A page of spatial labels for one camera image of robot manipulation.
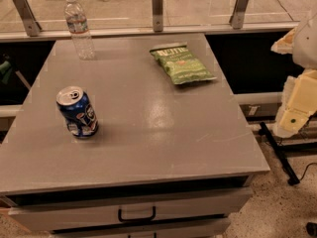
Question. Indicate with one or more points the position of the green chip bag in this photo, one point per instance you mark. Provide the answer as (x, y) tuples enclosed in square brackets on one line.
[(180, 64)]

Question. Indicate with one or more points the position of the blue pepsi can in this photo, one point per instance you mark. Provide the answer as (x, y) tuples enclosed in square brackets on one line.
[(74, 105)]

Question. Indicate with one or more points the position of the middle metal railing bracket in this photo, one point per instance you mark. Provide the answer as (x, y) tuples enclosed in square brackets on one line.
[(157, 9)]

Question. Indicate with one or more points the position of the right metal railing bracket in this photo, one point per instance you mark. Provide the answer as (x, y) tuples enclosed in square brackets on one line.
[(238, 15)]

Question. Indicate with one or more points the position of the black upper drawer handle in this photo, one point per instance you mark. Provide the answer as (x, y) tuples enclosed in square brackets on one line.
[(138, 215)]

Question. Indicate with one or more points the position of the black stand leg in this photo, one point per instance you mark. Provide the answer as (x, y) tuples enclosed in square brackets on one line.
[(282, 151)]

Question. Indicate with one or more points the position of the black drawer handle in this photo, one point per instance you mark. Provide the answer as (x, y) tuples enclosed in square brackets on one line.
[(138, 215), (143, 235)]

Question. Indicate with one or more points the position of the grey lower drawer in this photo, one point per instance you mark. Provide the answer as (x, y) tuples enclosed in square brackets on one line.
[(199, 228)]

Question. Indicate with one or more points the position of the grey drawer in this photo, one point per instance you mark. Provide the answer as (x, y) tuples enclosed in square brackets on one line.
[(199, 228), (95, 213)]

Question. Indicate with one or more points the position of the metal railing bracket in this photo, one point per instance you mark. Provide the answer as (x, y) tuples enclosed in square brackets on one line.
[(157, 9), (238, 15), (32, 27)]

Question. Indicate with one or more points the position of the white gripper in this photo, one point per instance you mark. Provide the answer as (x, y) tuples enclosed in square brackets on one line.
[(306, 45)]

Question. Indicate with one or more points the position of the black lower drawer handle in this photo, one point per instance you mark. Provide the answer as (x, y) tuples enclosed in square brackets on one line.
[(143, 235)]

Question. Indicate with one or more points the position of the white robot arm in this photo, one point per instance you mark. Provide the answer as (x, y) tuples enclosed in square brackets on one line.
[(299, 95)]

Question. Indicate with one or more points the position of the grey upper drawer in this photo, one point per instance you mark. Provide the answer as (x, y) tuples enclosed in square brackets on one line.
[(95, 213)]

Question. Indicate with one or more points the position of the left metal railing bracket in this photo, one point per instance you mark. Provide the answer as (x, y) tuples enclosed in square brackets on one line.
[(32, 27)]

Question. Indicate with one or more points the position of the clear plastic water bottle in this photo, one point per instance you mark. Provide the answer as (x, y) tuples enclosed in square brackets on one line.
[(78, 27)]

